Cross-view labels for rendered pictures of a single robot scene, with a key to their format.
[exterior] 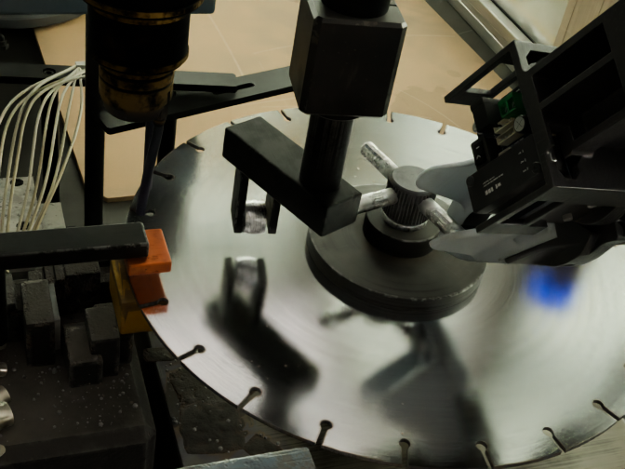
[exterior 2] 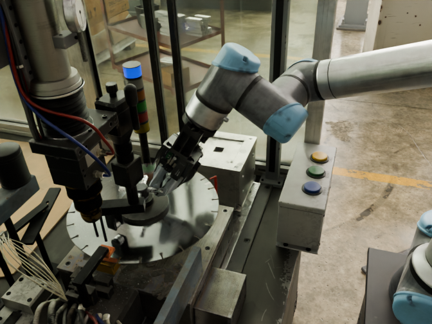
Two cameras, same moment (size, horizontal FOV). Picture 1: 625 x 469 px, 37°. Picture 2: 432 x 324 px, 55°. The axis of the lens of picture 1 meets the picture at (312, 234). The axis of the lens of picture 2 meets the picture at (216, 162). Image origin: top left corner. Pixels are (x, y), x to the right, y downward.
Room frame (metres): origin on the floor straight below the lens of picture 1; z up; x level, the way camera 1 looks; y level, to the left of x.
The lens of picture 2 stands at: (-0.16, 0.33, 1.55)
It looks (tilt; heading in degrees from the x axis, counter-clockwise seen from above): 35 degrees down; 316
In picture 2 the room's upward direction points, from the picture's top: 3 degrees counter-clockwise
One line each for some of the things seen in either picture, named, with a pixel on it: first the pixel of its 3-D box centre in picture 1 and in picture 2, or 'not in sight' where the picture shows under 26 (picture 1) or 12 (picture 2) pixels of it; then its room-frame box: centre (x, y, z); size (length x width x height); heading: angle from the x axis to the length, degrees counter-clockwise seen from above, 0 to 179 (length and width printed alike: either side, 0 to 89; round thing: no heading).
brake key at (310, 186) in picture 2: not in sight; (312, 189); (0.25, -0.40, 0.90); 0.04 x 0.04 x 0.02
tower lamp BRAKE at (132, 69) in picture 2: not in sight; (132, 70); (0.70, -0.24, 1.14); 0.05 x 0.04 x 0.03; 25
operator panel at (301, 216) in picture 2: not in sight; (307, 194); (0.29, -0.46, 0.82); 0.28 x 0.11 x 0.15; 115
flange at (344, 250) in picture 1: (399, 233); (143, 201); (0.46, -0.05, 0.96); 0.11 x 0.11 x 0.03
